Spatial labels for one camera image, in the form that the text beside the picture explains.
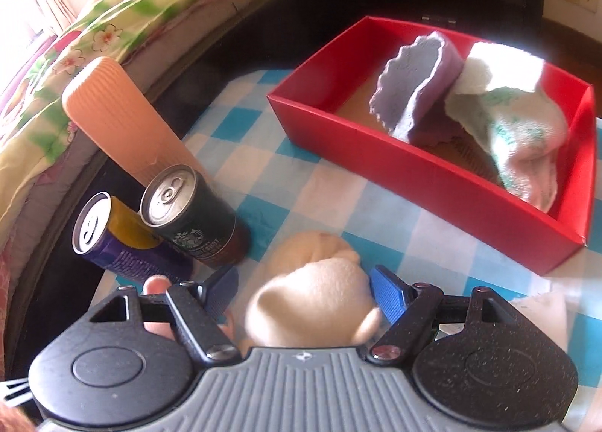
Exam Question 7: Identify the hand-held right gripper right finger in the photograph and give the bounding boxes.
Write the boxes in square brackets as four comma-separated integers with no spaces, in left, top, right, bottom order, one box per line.
[367,265,523,364]

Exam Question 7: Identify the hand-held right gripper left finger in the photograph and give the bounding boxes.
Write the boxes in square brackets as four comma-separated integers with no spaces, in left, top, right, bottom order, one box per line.
[87,266,240,363]

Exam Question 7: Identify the red cardboard box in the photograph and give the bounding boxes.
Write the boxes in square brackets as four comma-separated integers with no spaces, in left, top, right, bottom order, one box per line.
[267,15,597,277]

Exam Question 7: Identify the dark green drink can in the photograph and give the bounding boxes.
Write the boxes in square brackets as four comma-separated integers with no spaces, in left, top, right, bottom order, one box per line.
[140,165,251,269]

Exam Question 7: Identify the purple yellow drink can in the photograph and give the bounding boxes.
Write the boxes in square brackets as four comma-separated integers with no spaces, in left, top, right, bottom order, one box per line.
[71,193,195,282]

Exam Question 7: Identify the blue white checkered cloth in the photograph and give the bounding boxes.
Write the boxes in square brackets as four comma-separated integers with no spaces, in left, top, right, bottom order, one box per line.
[94,69,602,432]

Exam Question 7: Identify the white tissue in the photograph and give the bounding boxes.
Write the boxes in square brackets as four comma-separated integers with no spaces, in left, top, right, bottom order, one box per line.
[510,292,567,348]

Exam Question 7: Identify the floral bed mattress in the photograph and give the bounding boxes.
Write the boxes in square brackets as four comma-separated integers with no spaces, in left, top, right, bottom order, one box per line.
[9,0,330,381]

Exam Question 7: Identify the orange ribbed cup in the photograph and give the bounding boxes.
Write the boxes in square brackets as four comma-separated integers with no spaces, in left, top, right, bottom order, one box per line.
[61,56,201,190]

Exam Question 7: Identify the white green-print cloth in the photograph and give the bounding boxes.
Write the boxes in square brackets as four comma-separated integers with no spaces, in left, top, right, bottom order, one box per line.
[444,41,569,214]

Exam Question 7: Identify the bed with floral blanket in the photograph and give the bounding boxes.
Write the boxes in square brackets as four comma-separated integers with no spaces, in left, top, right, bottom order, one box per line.
[0,0,302,235]

